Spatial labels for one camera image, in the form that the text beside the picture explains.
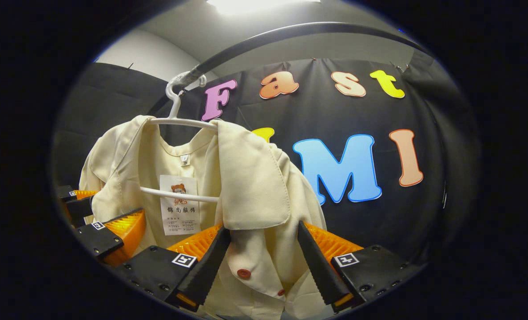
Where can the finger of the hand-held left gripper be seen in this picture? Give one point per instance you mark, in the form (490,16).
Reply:
(97,238)
(79,206)

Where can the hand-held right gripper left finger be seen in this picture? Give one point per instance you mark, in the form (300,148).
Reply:
(208,266)

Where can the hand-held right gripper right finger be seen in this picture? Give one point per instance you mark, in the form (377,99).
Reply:
(319,264)

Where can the cream button shirt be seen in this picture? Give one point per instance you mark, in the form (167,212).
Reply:
(255,186)

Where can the white plastic clothes hanger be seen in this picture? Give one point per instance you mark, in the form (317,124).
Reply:
(175,104)

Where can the black backdrop cloth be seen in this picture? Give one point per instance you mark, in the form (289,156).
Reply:
(379,102)

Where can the large ceiling light panel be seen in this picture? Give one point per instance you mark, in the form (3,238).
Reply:
(259,5)

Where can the black clothes rail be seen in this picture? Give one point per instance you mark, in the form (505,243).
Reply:
(290,29)

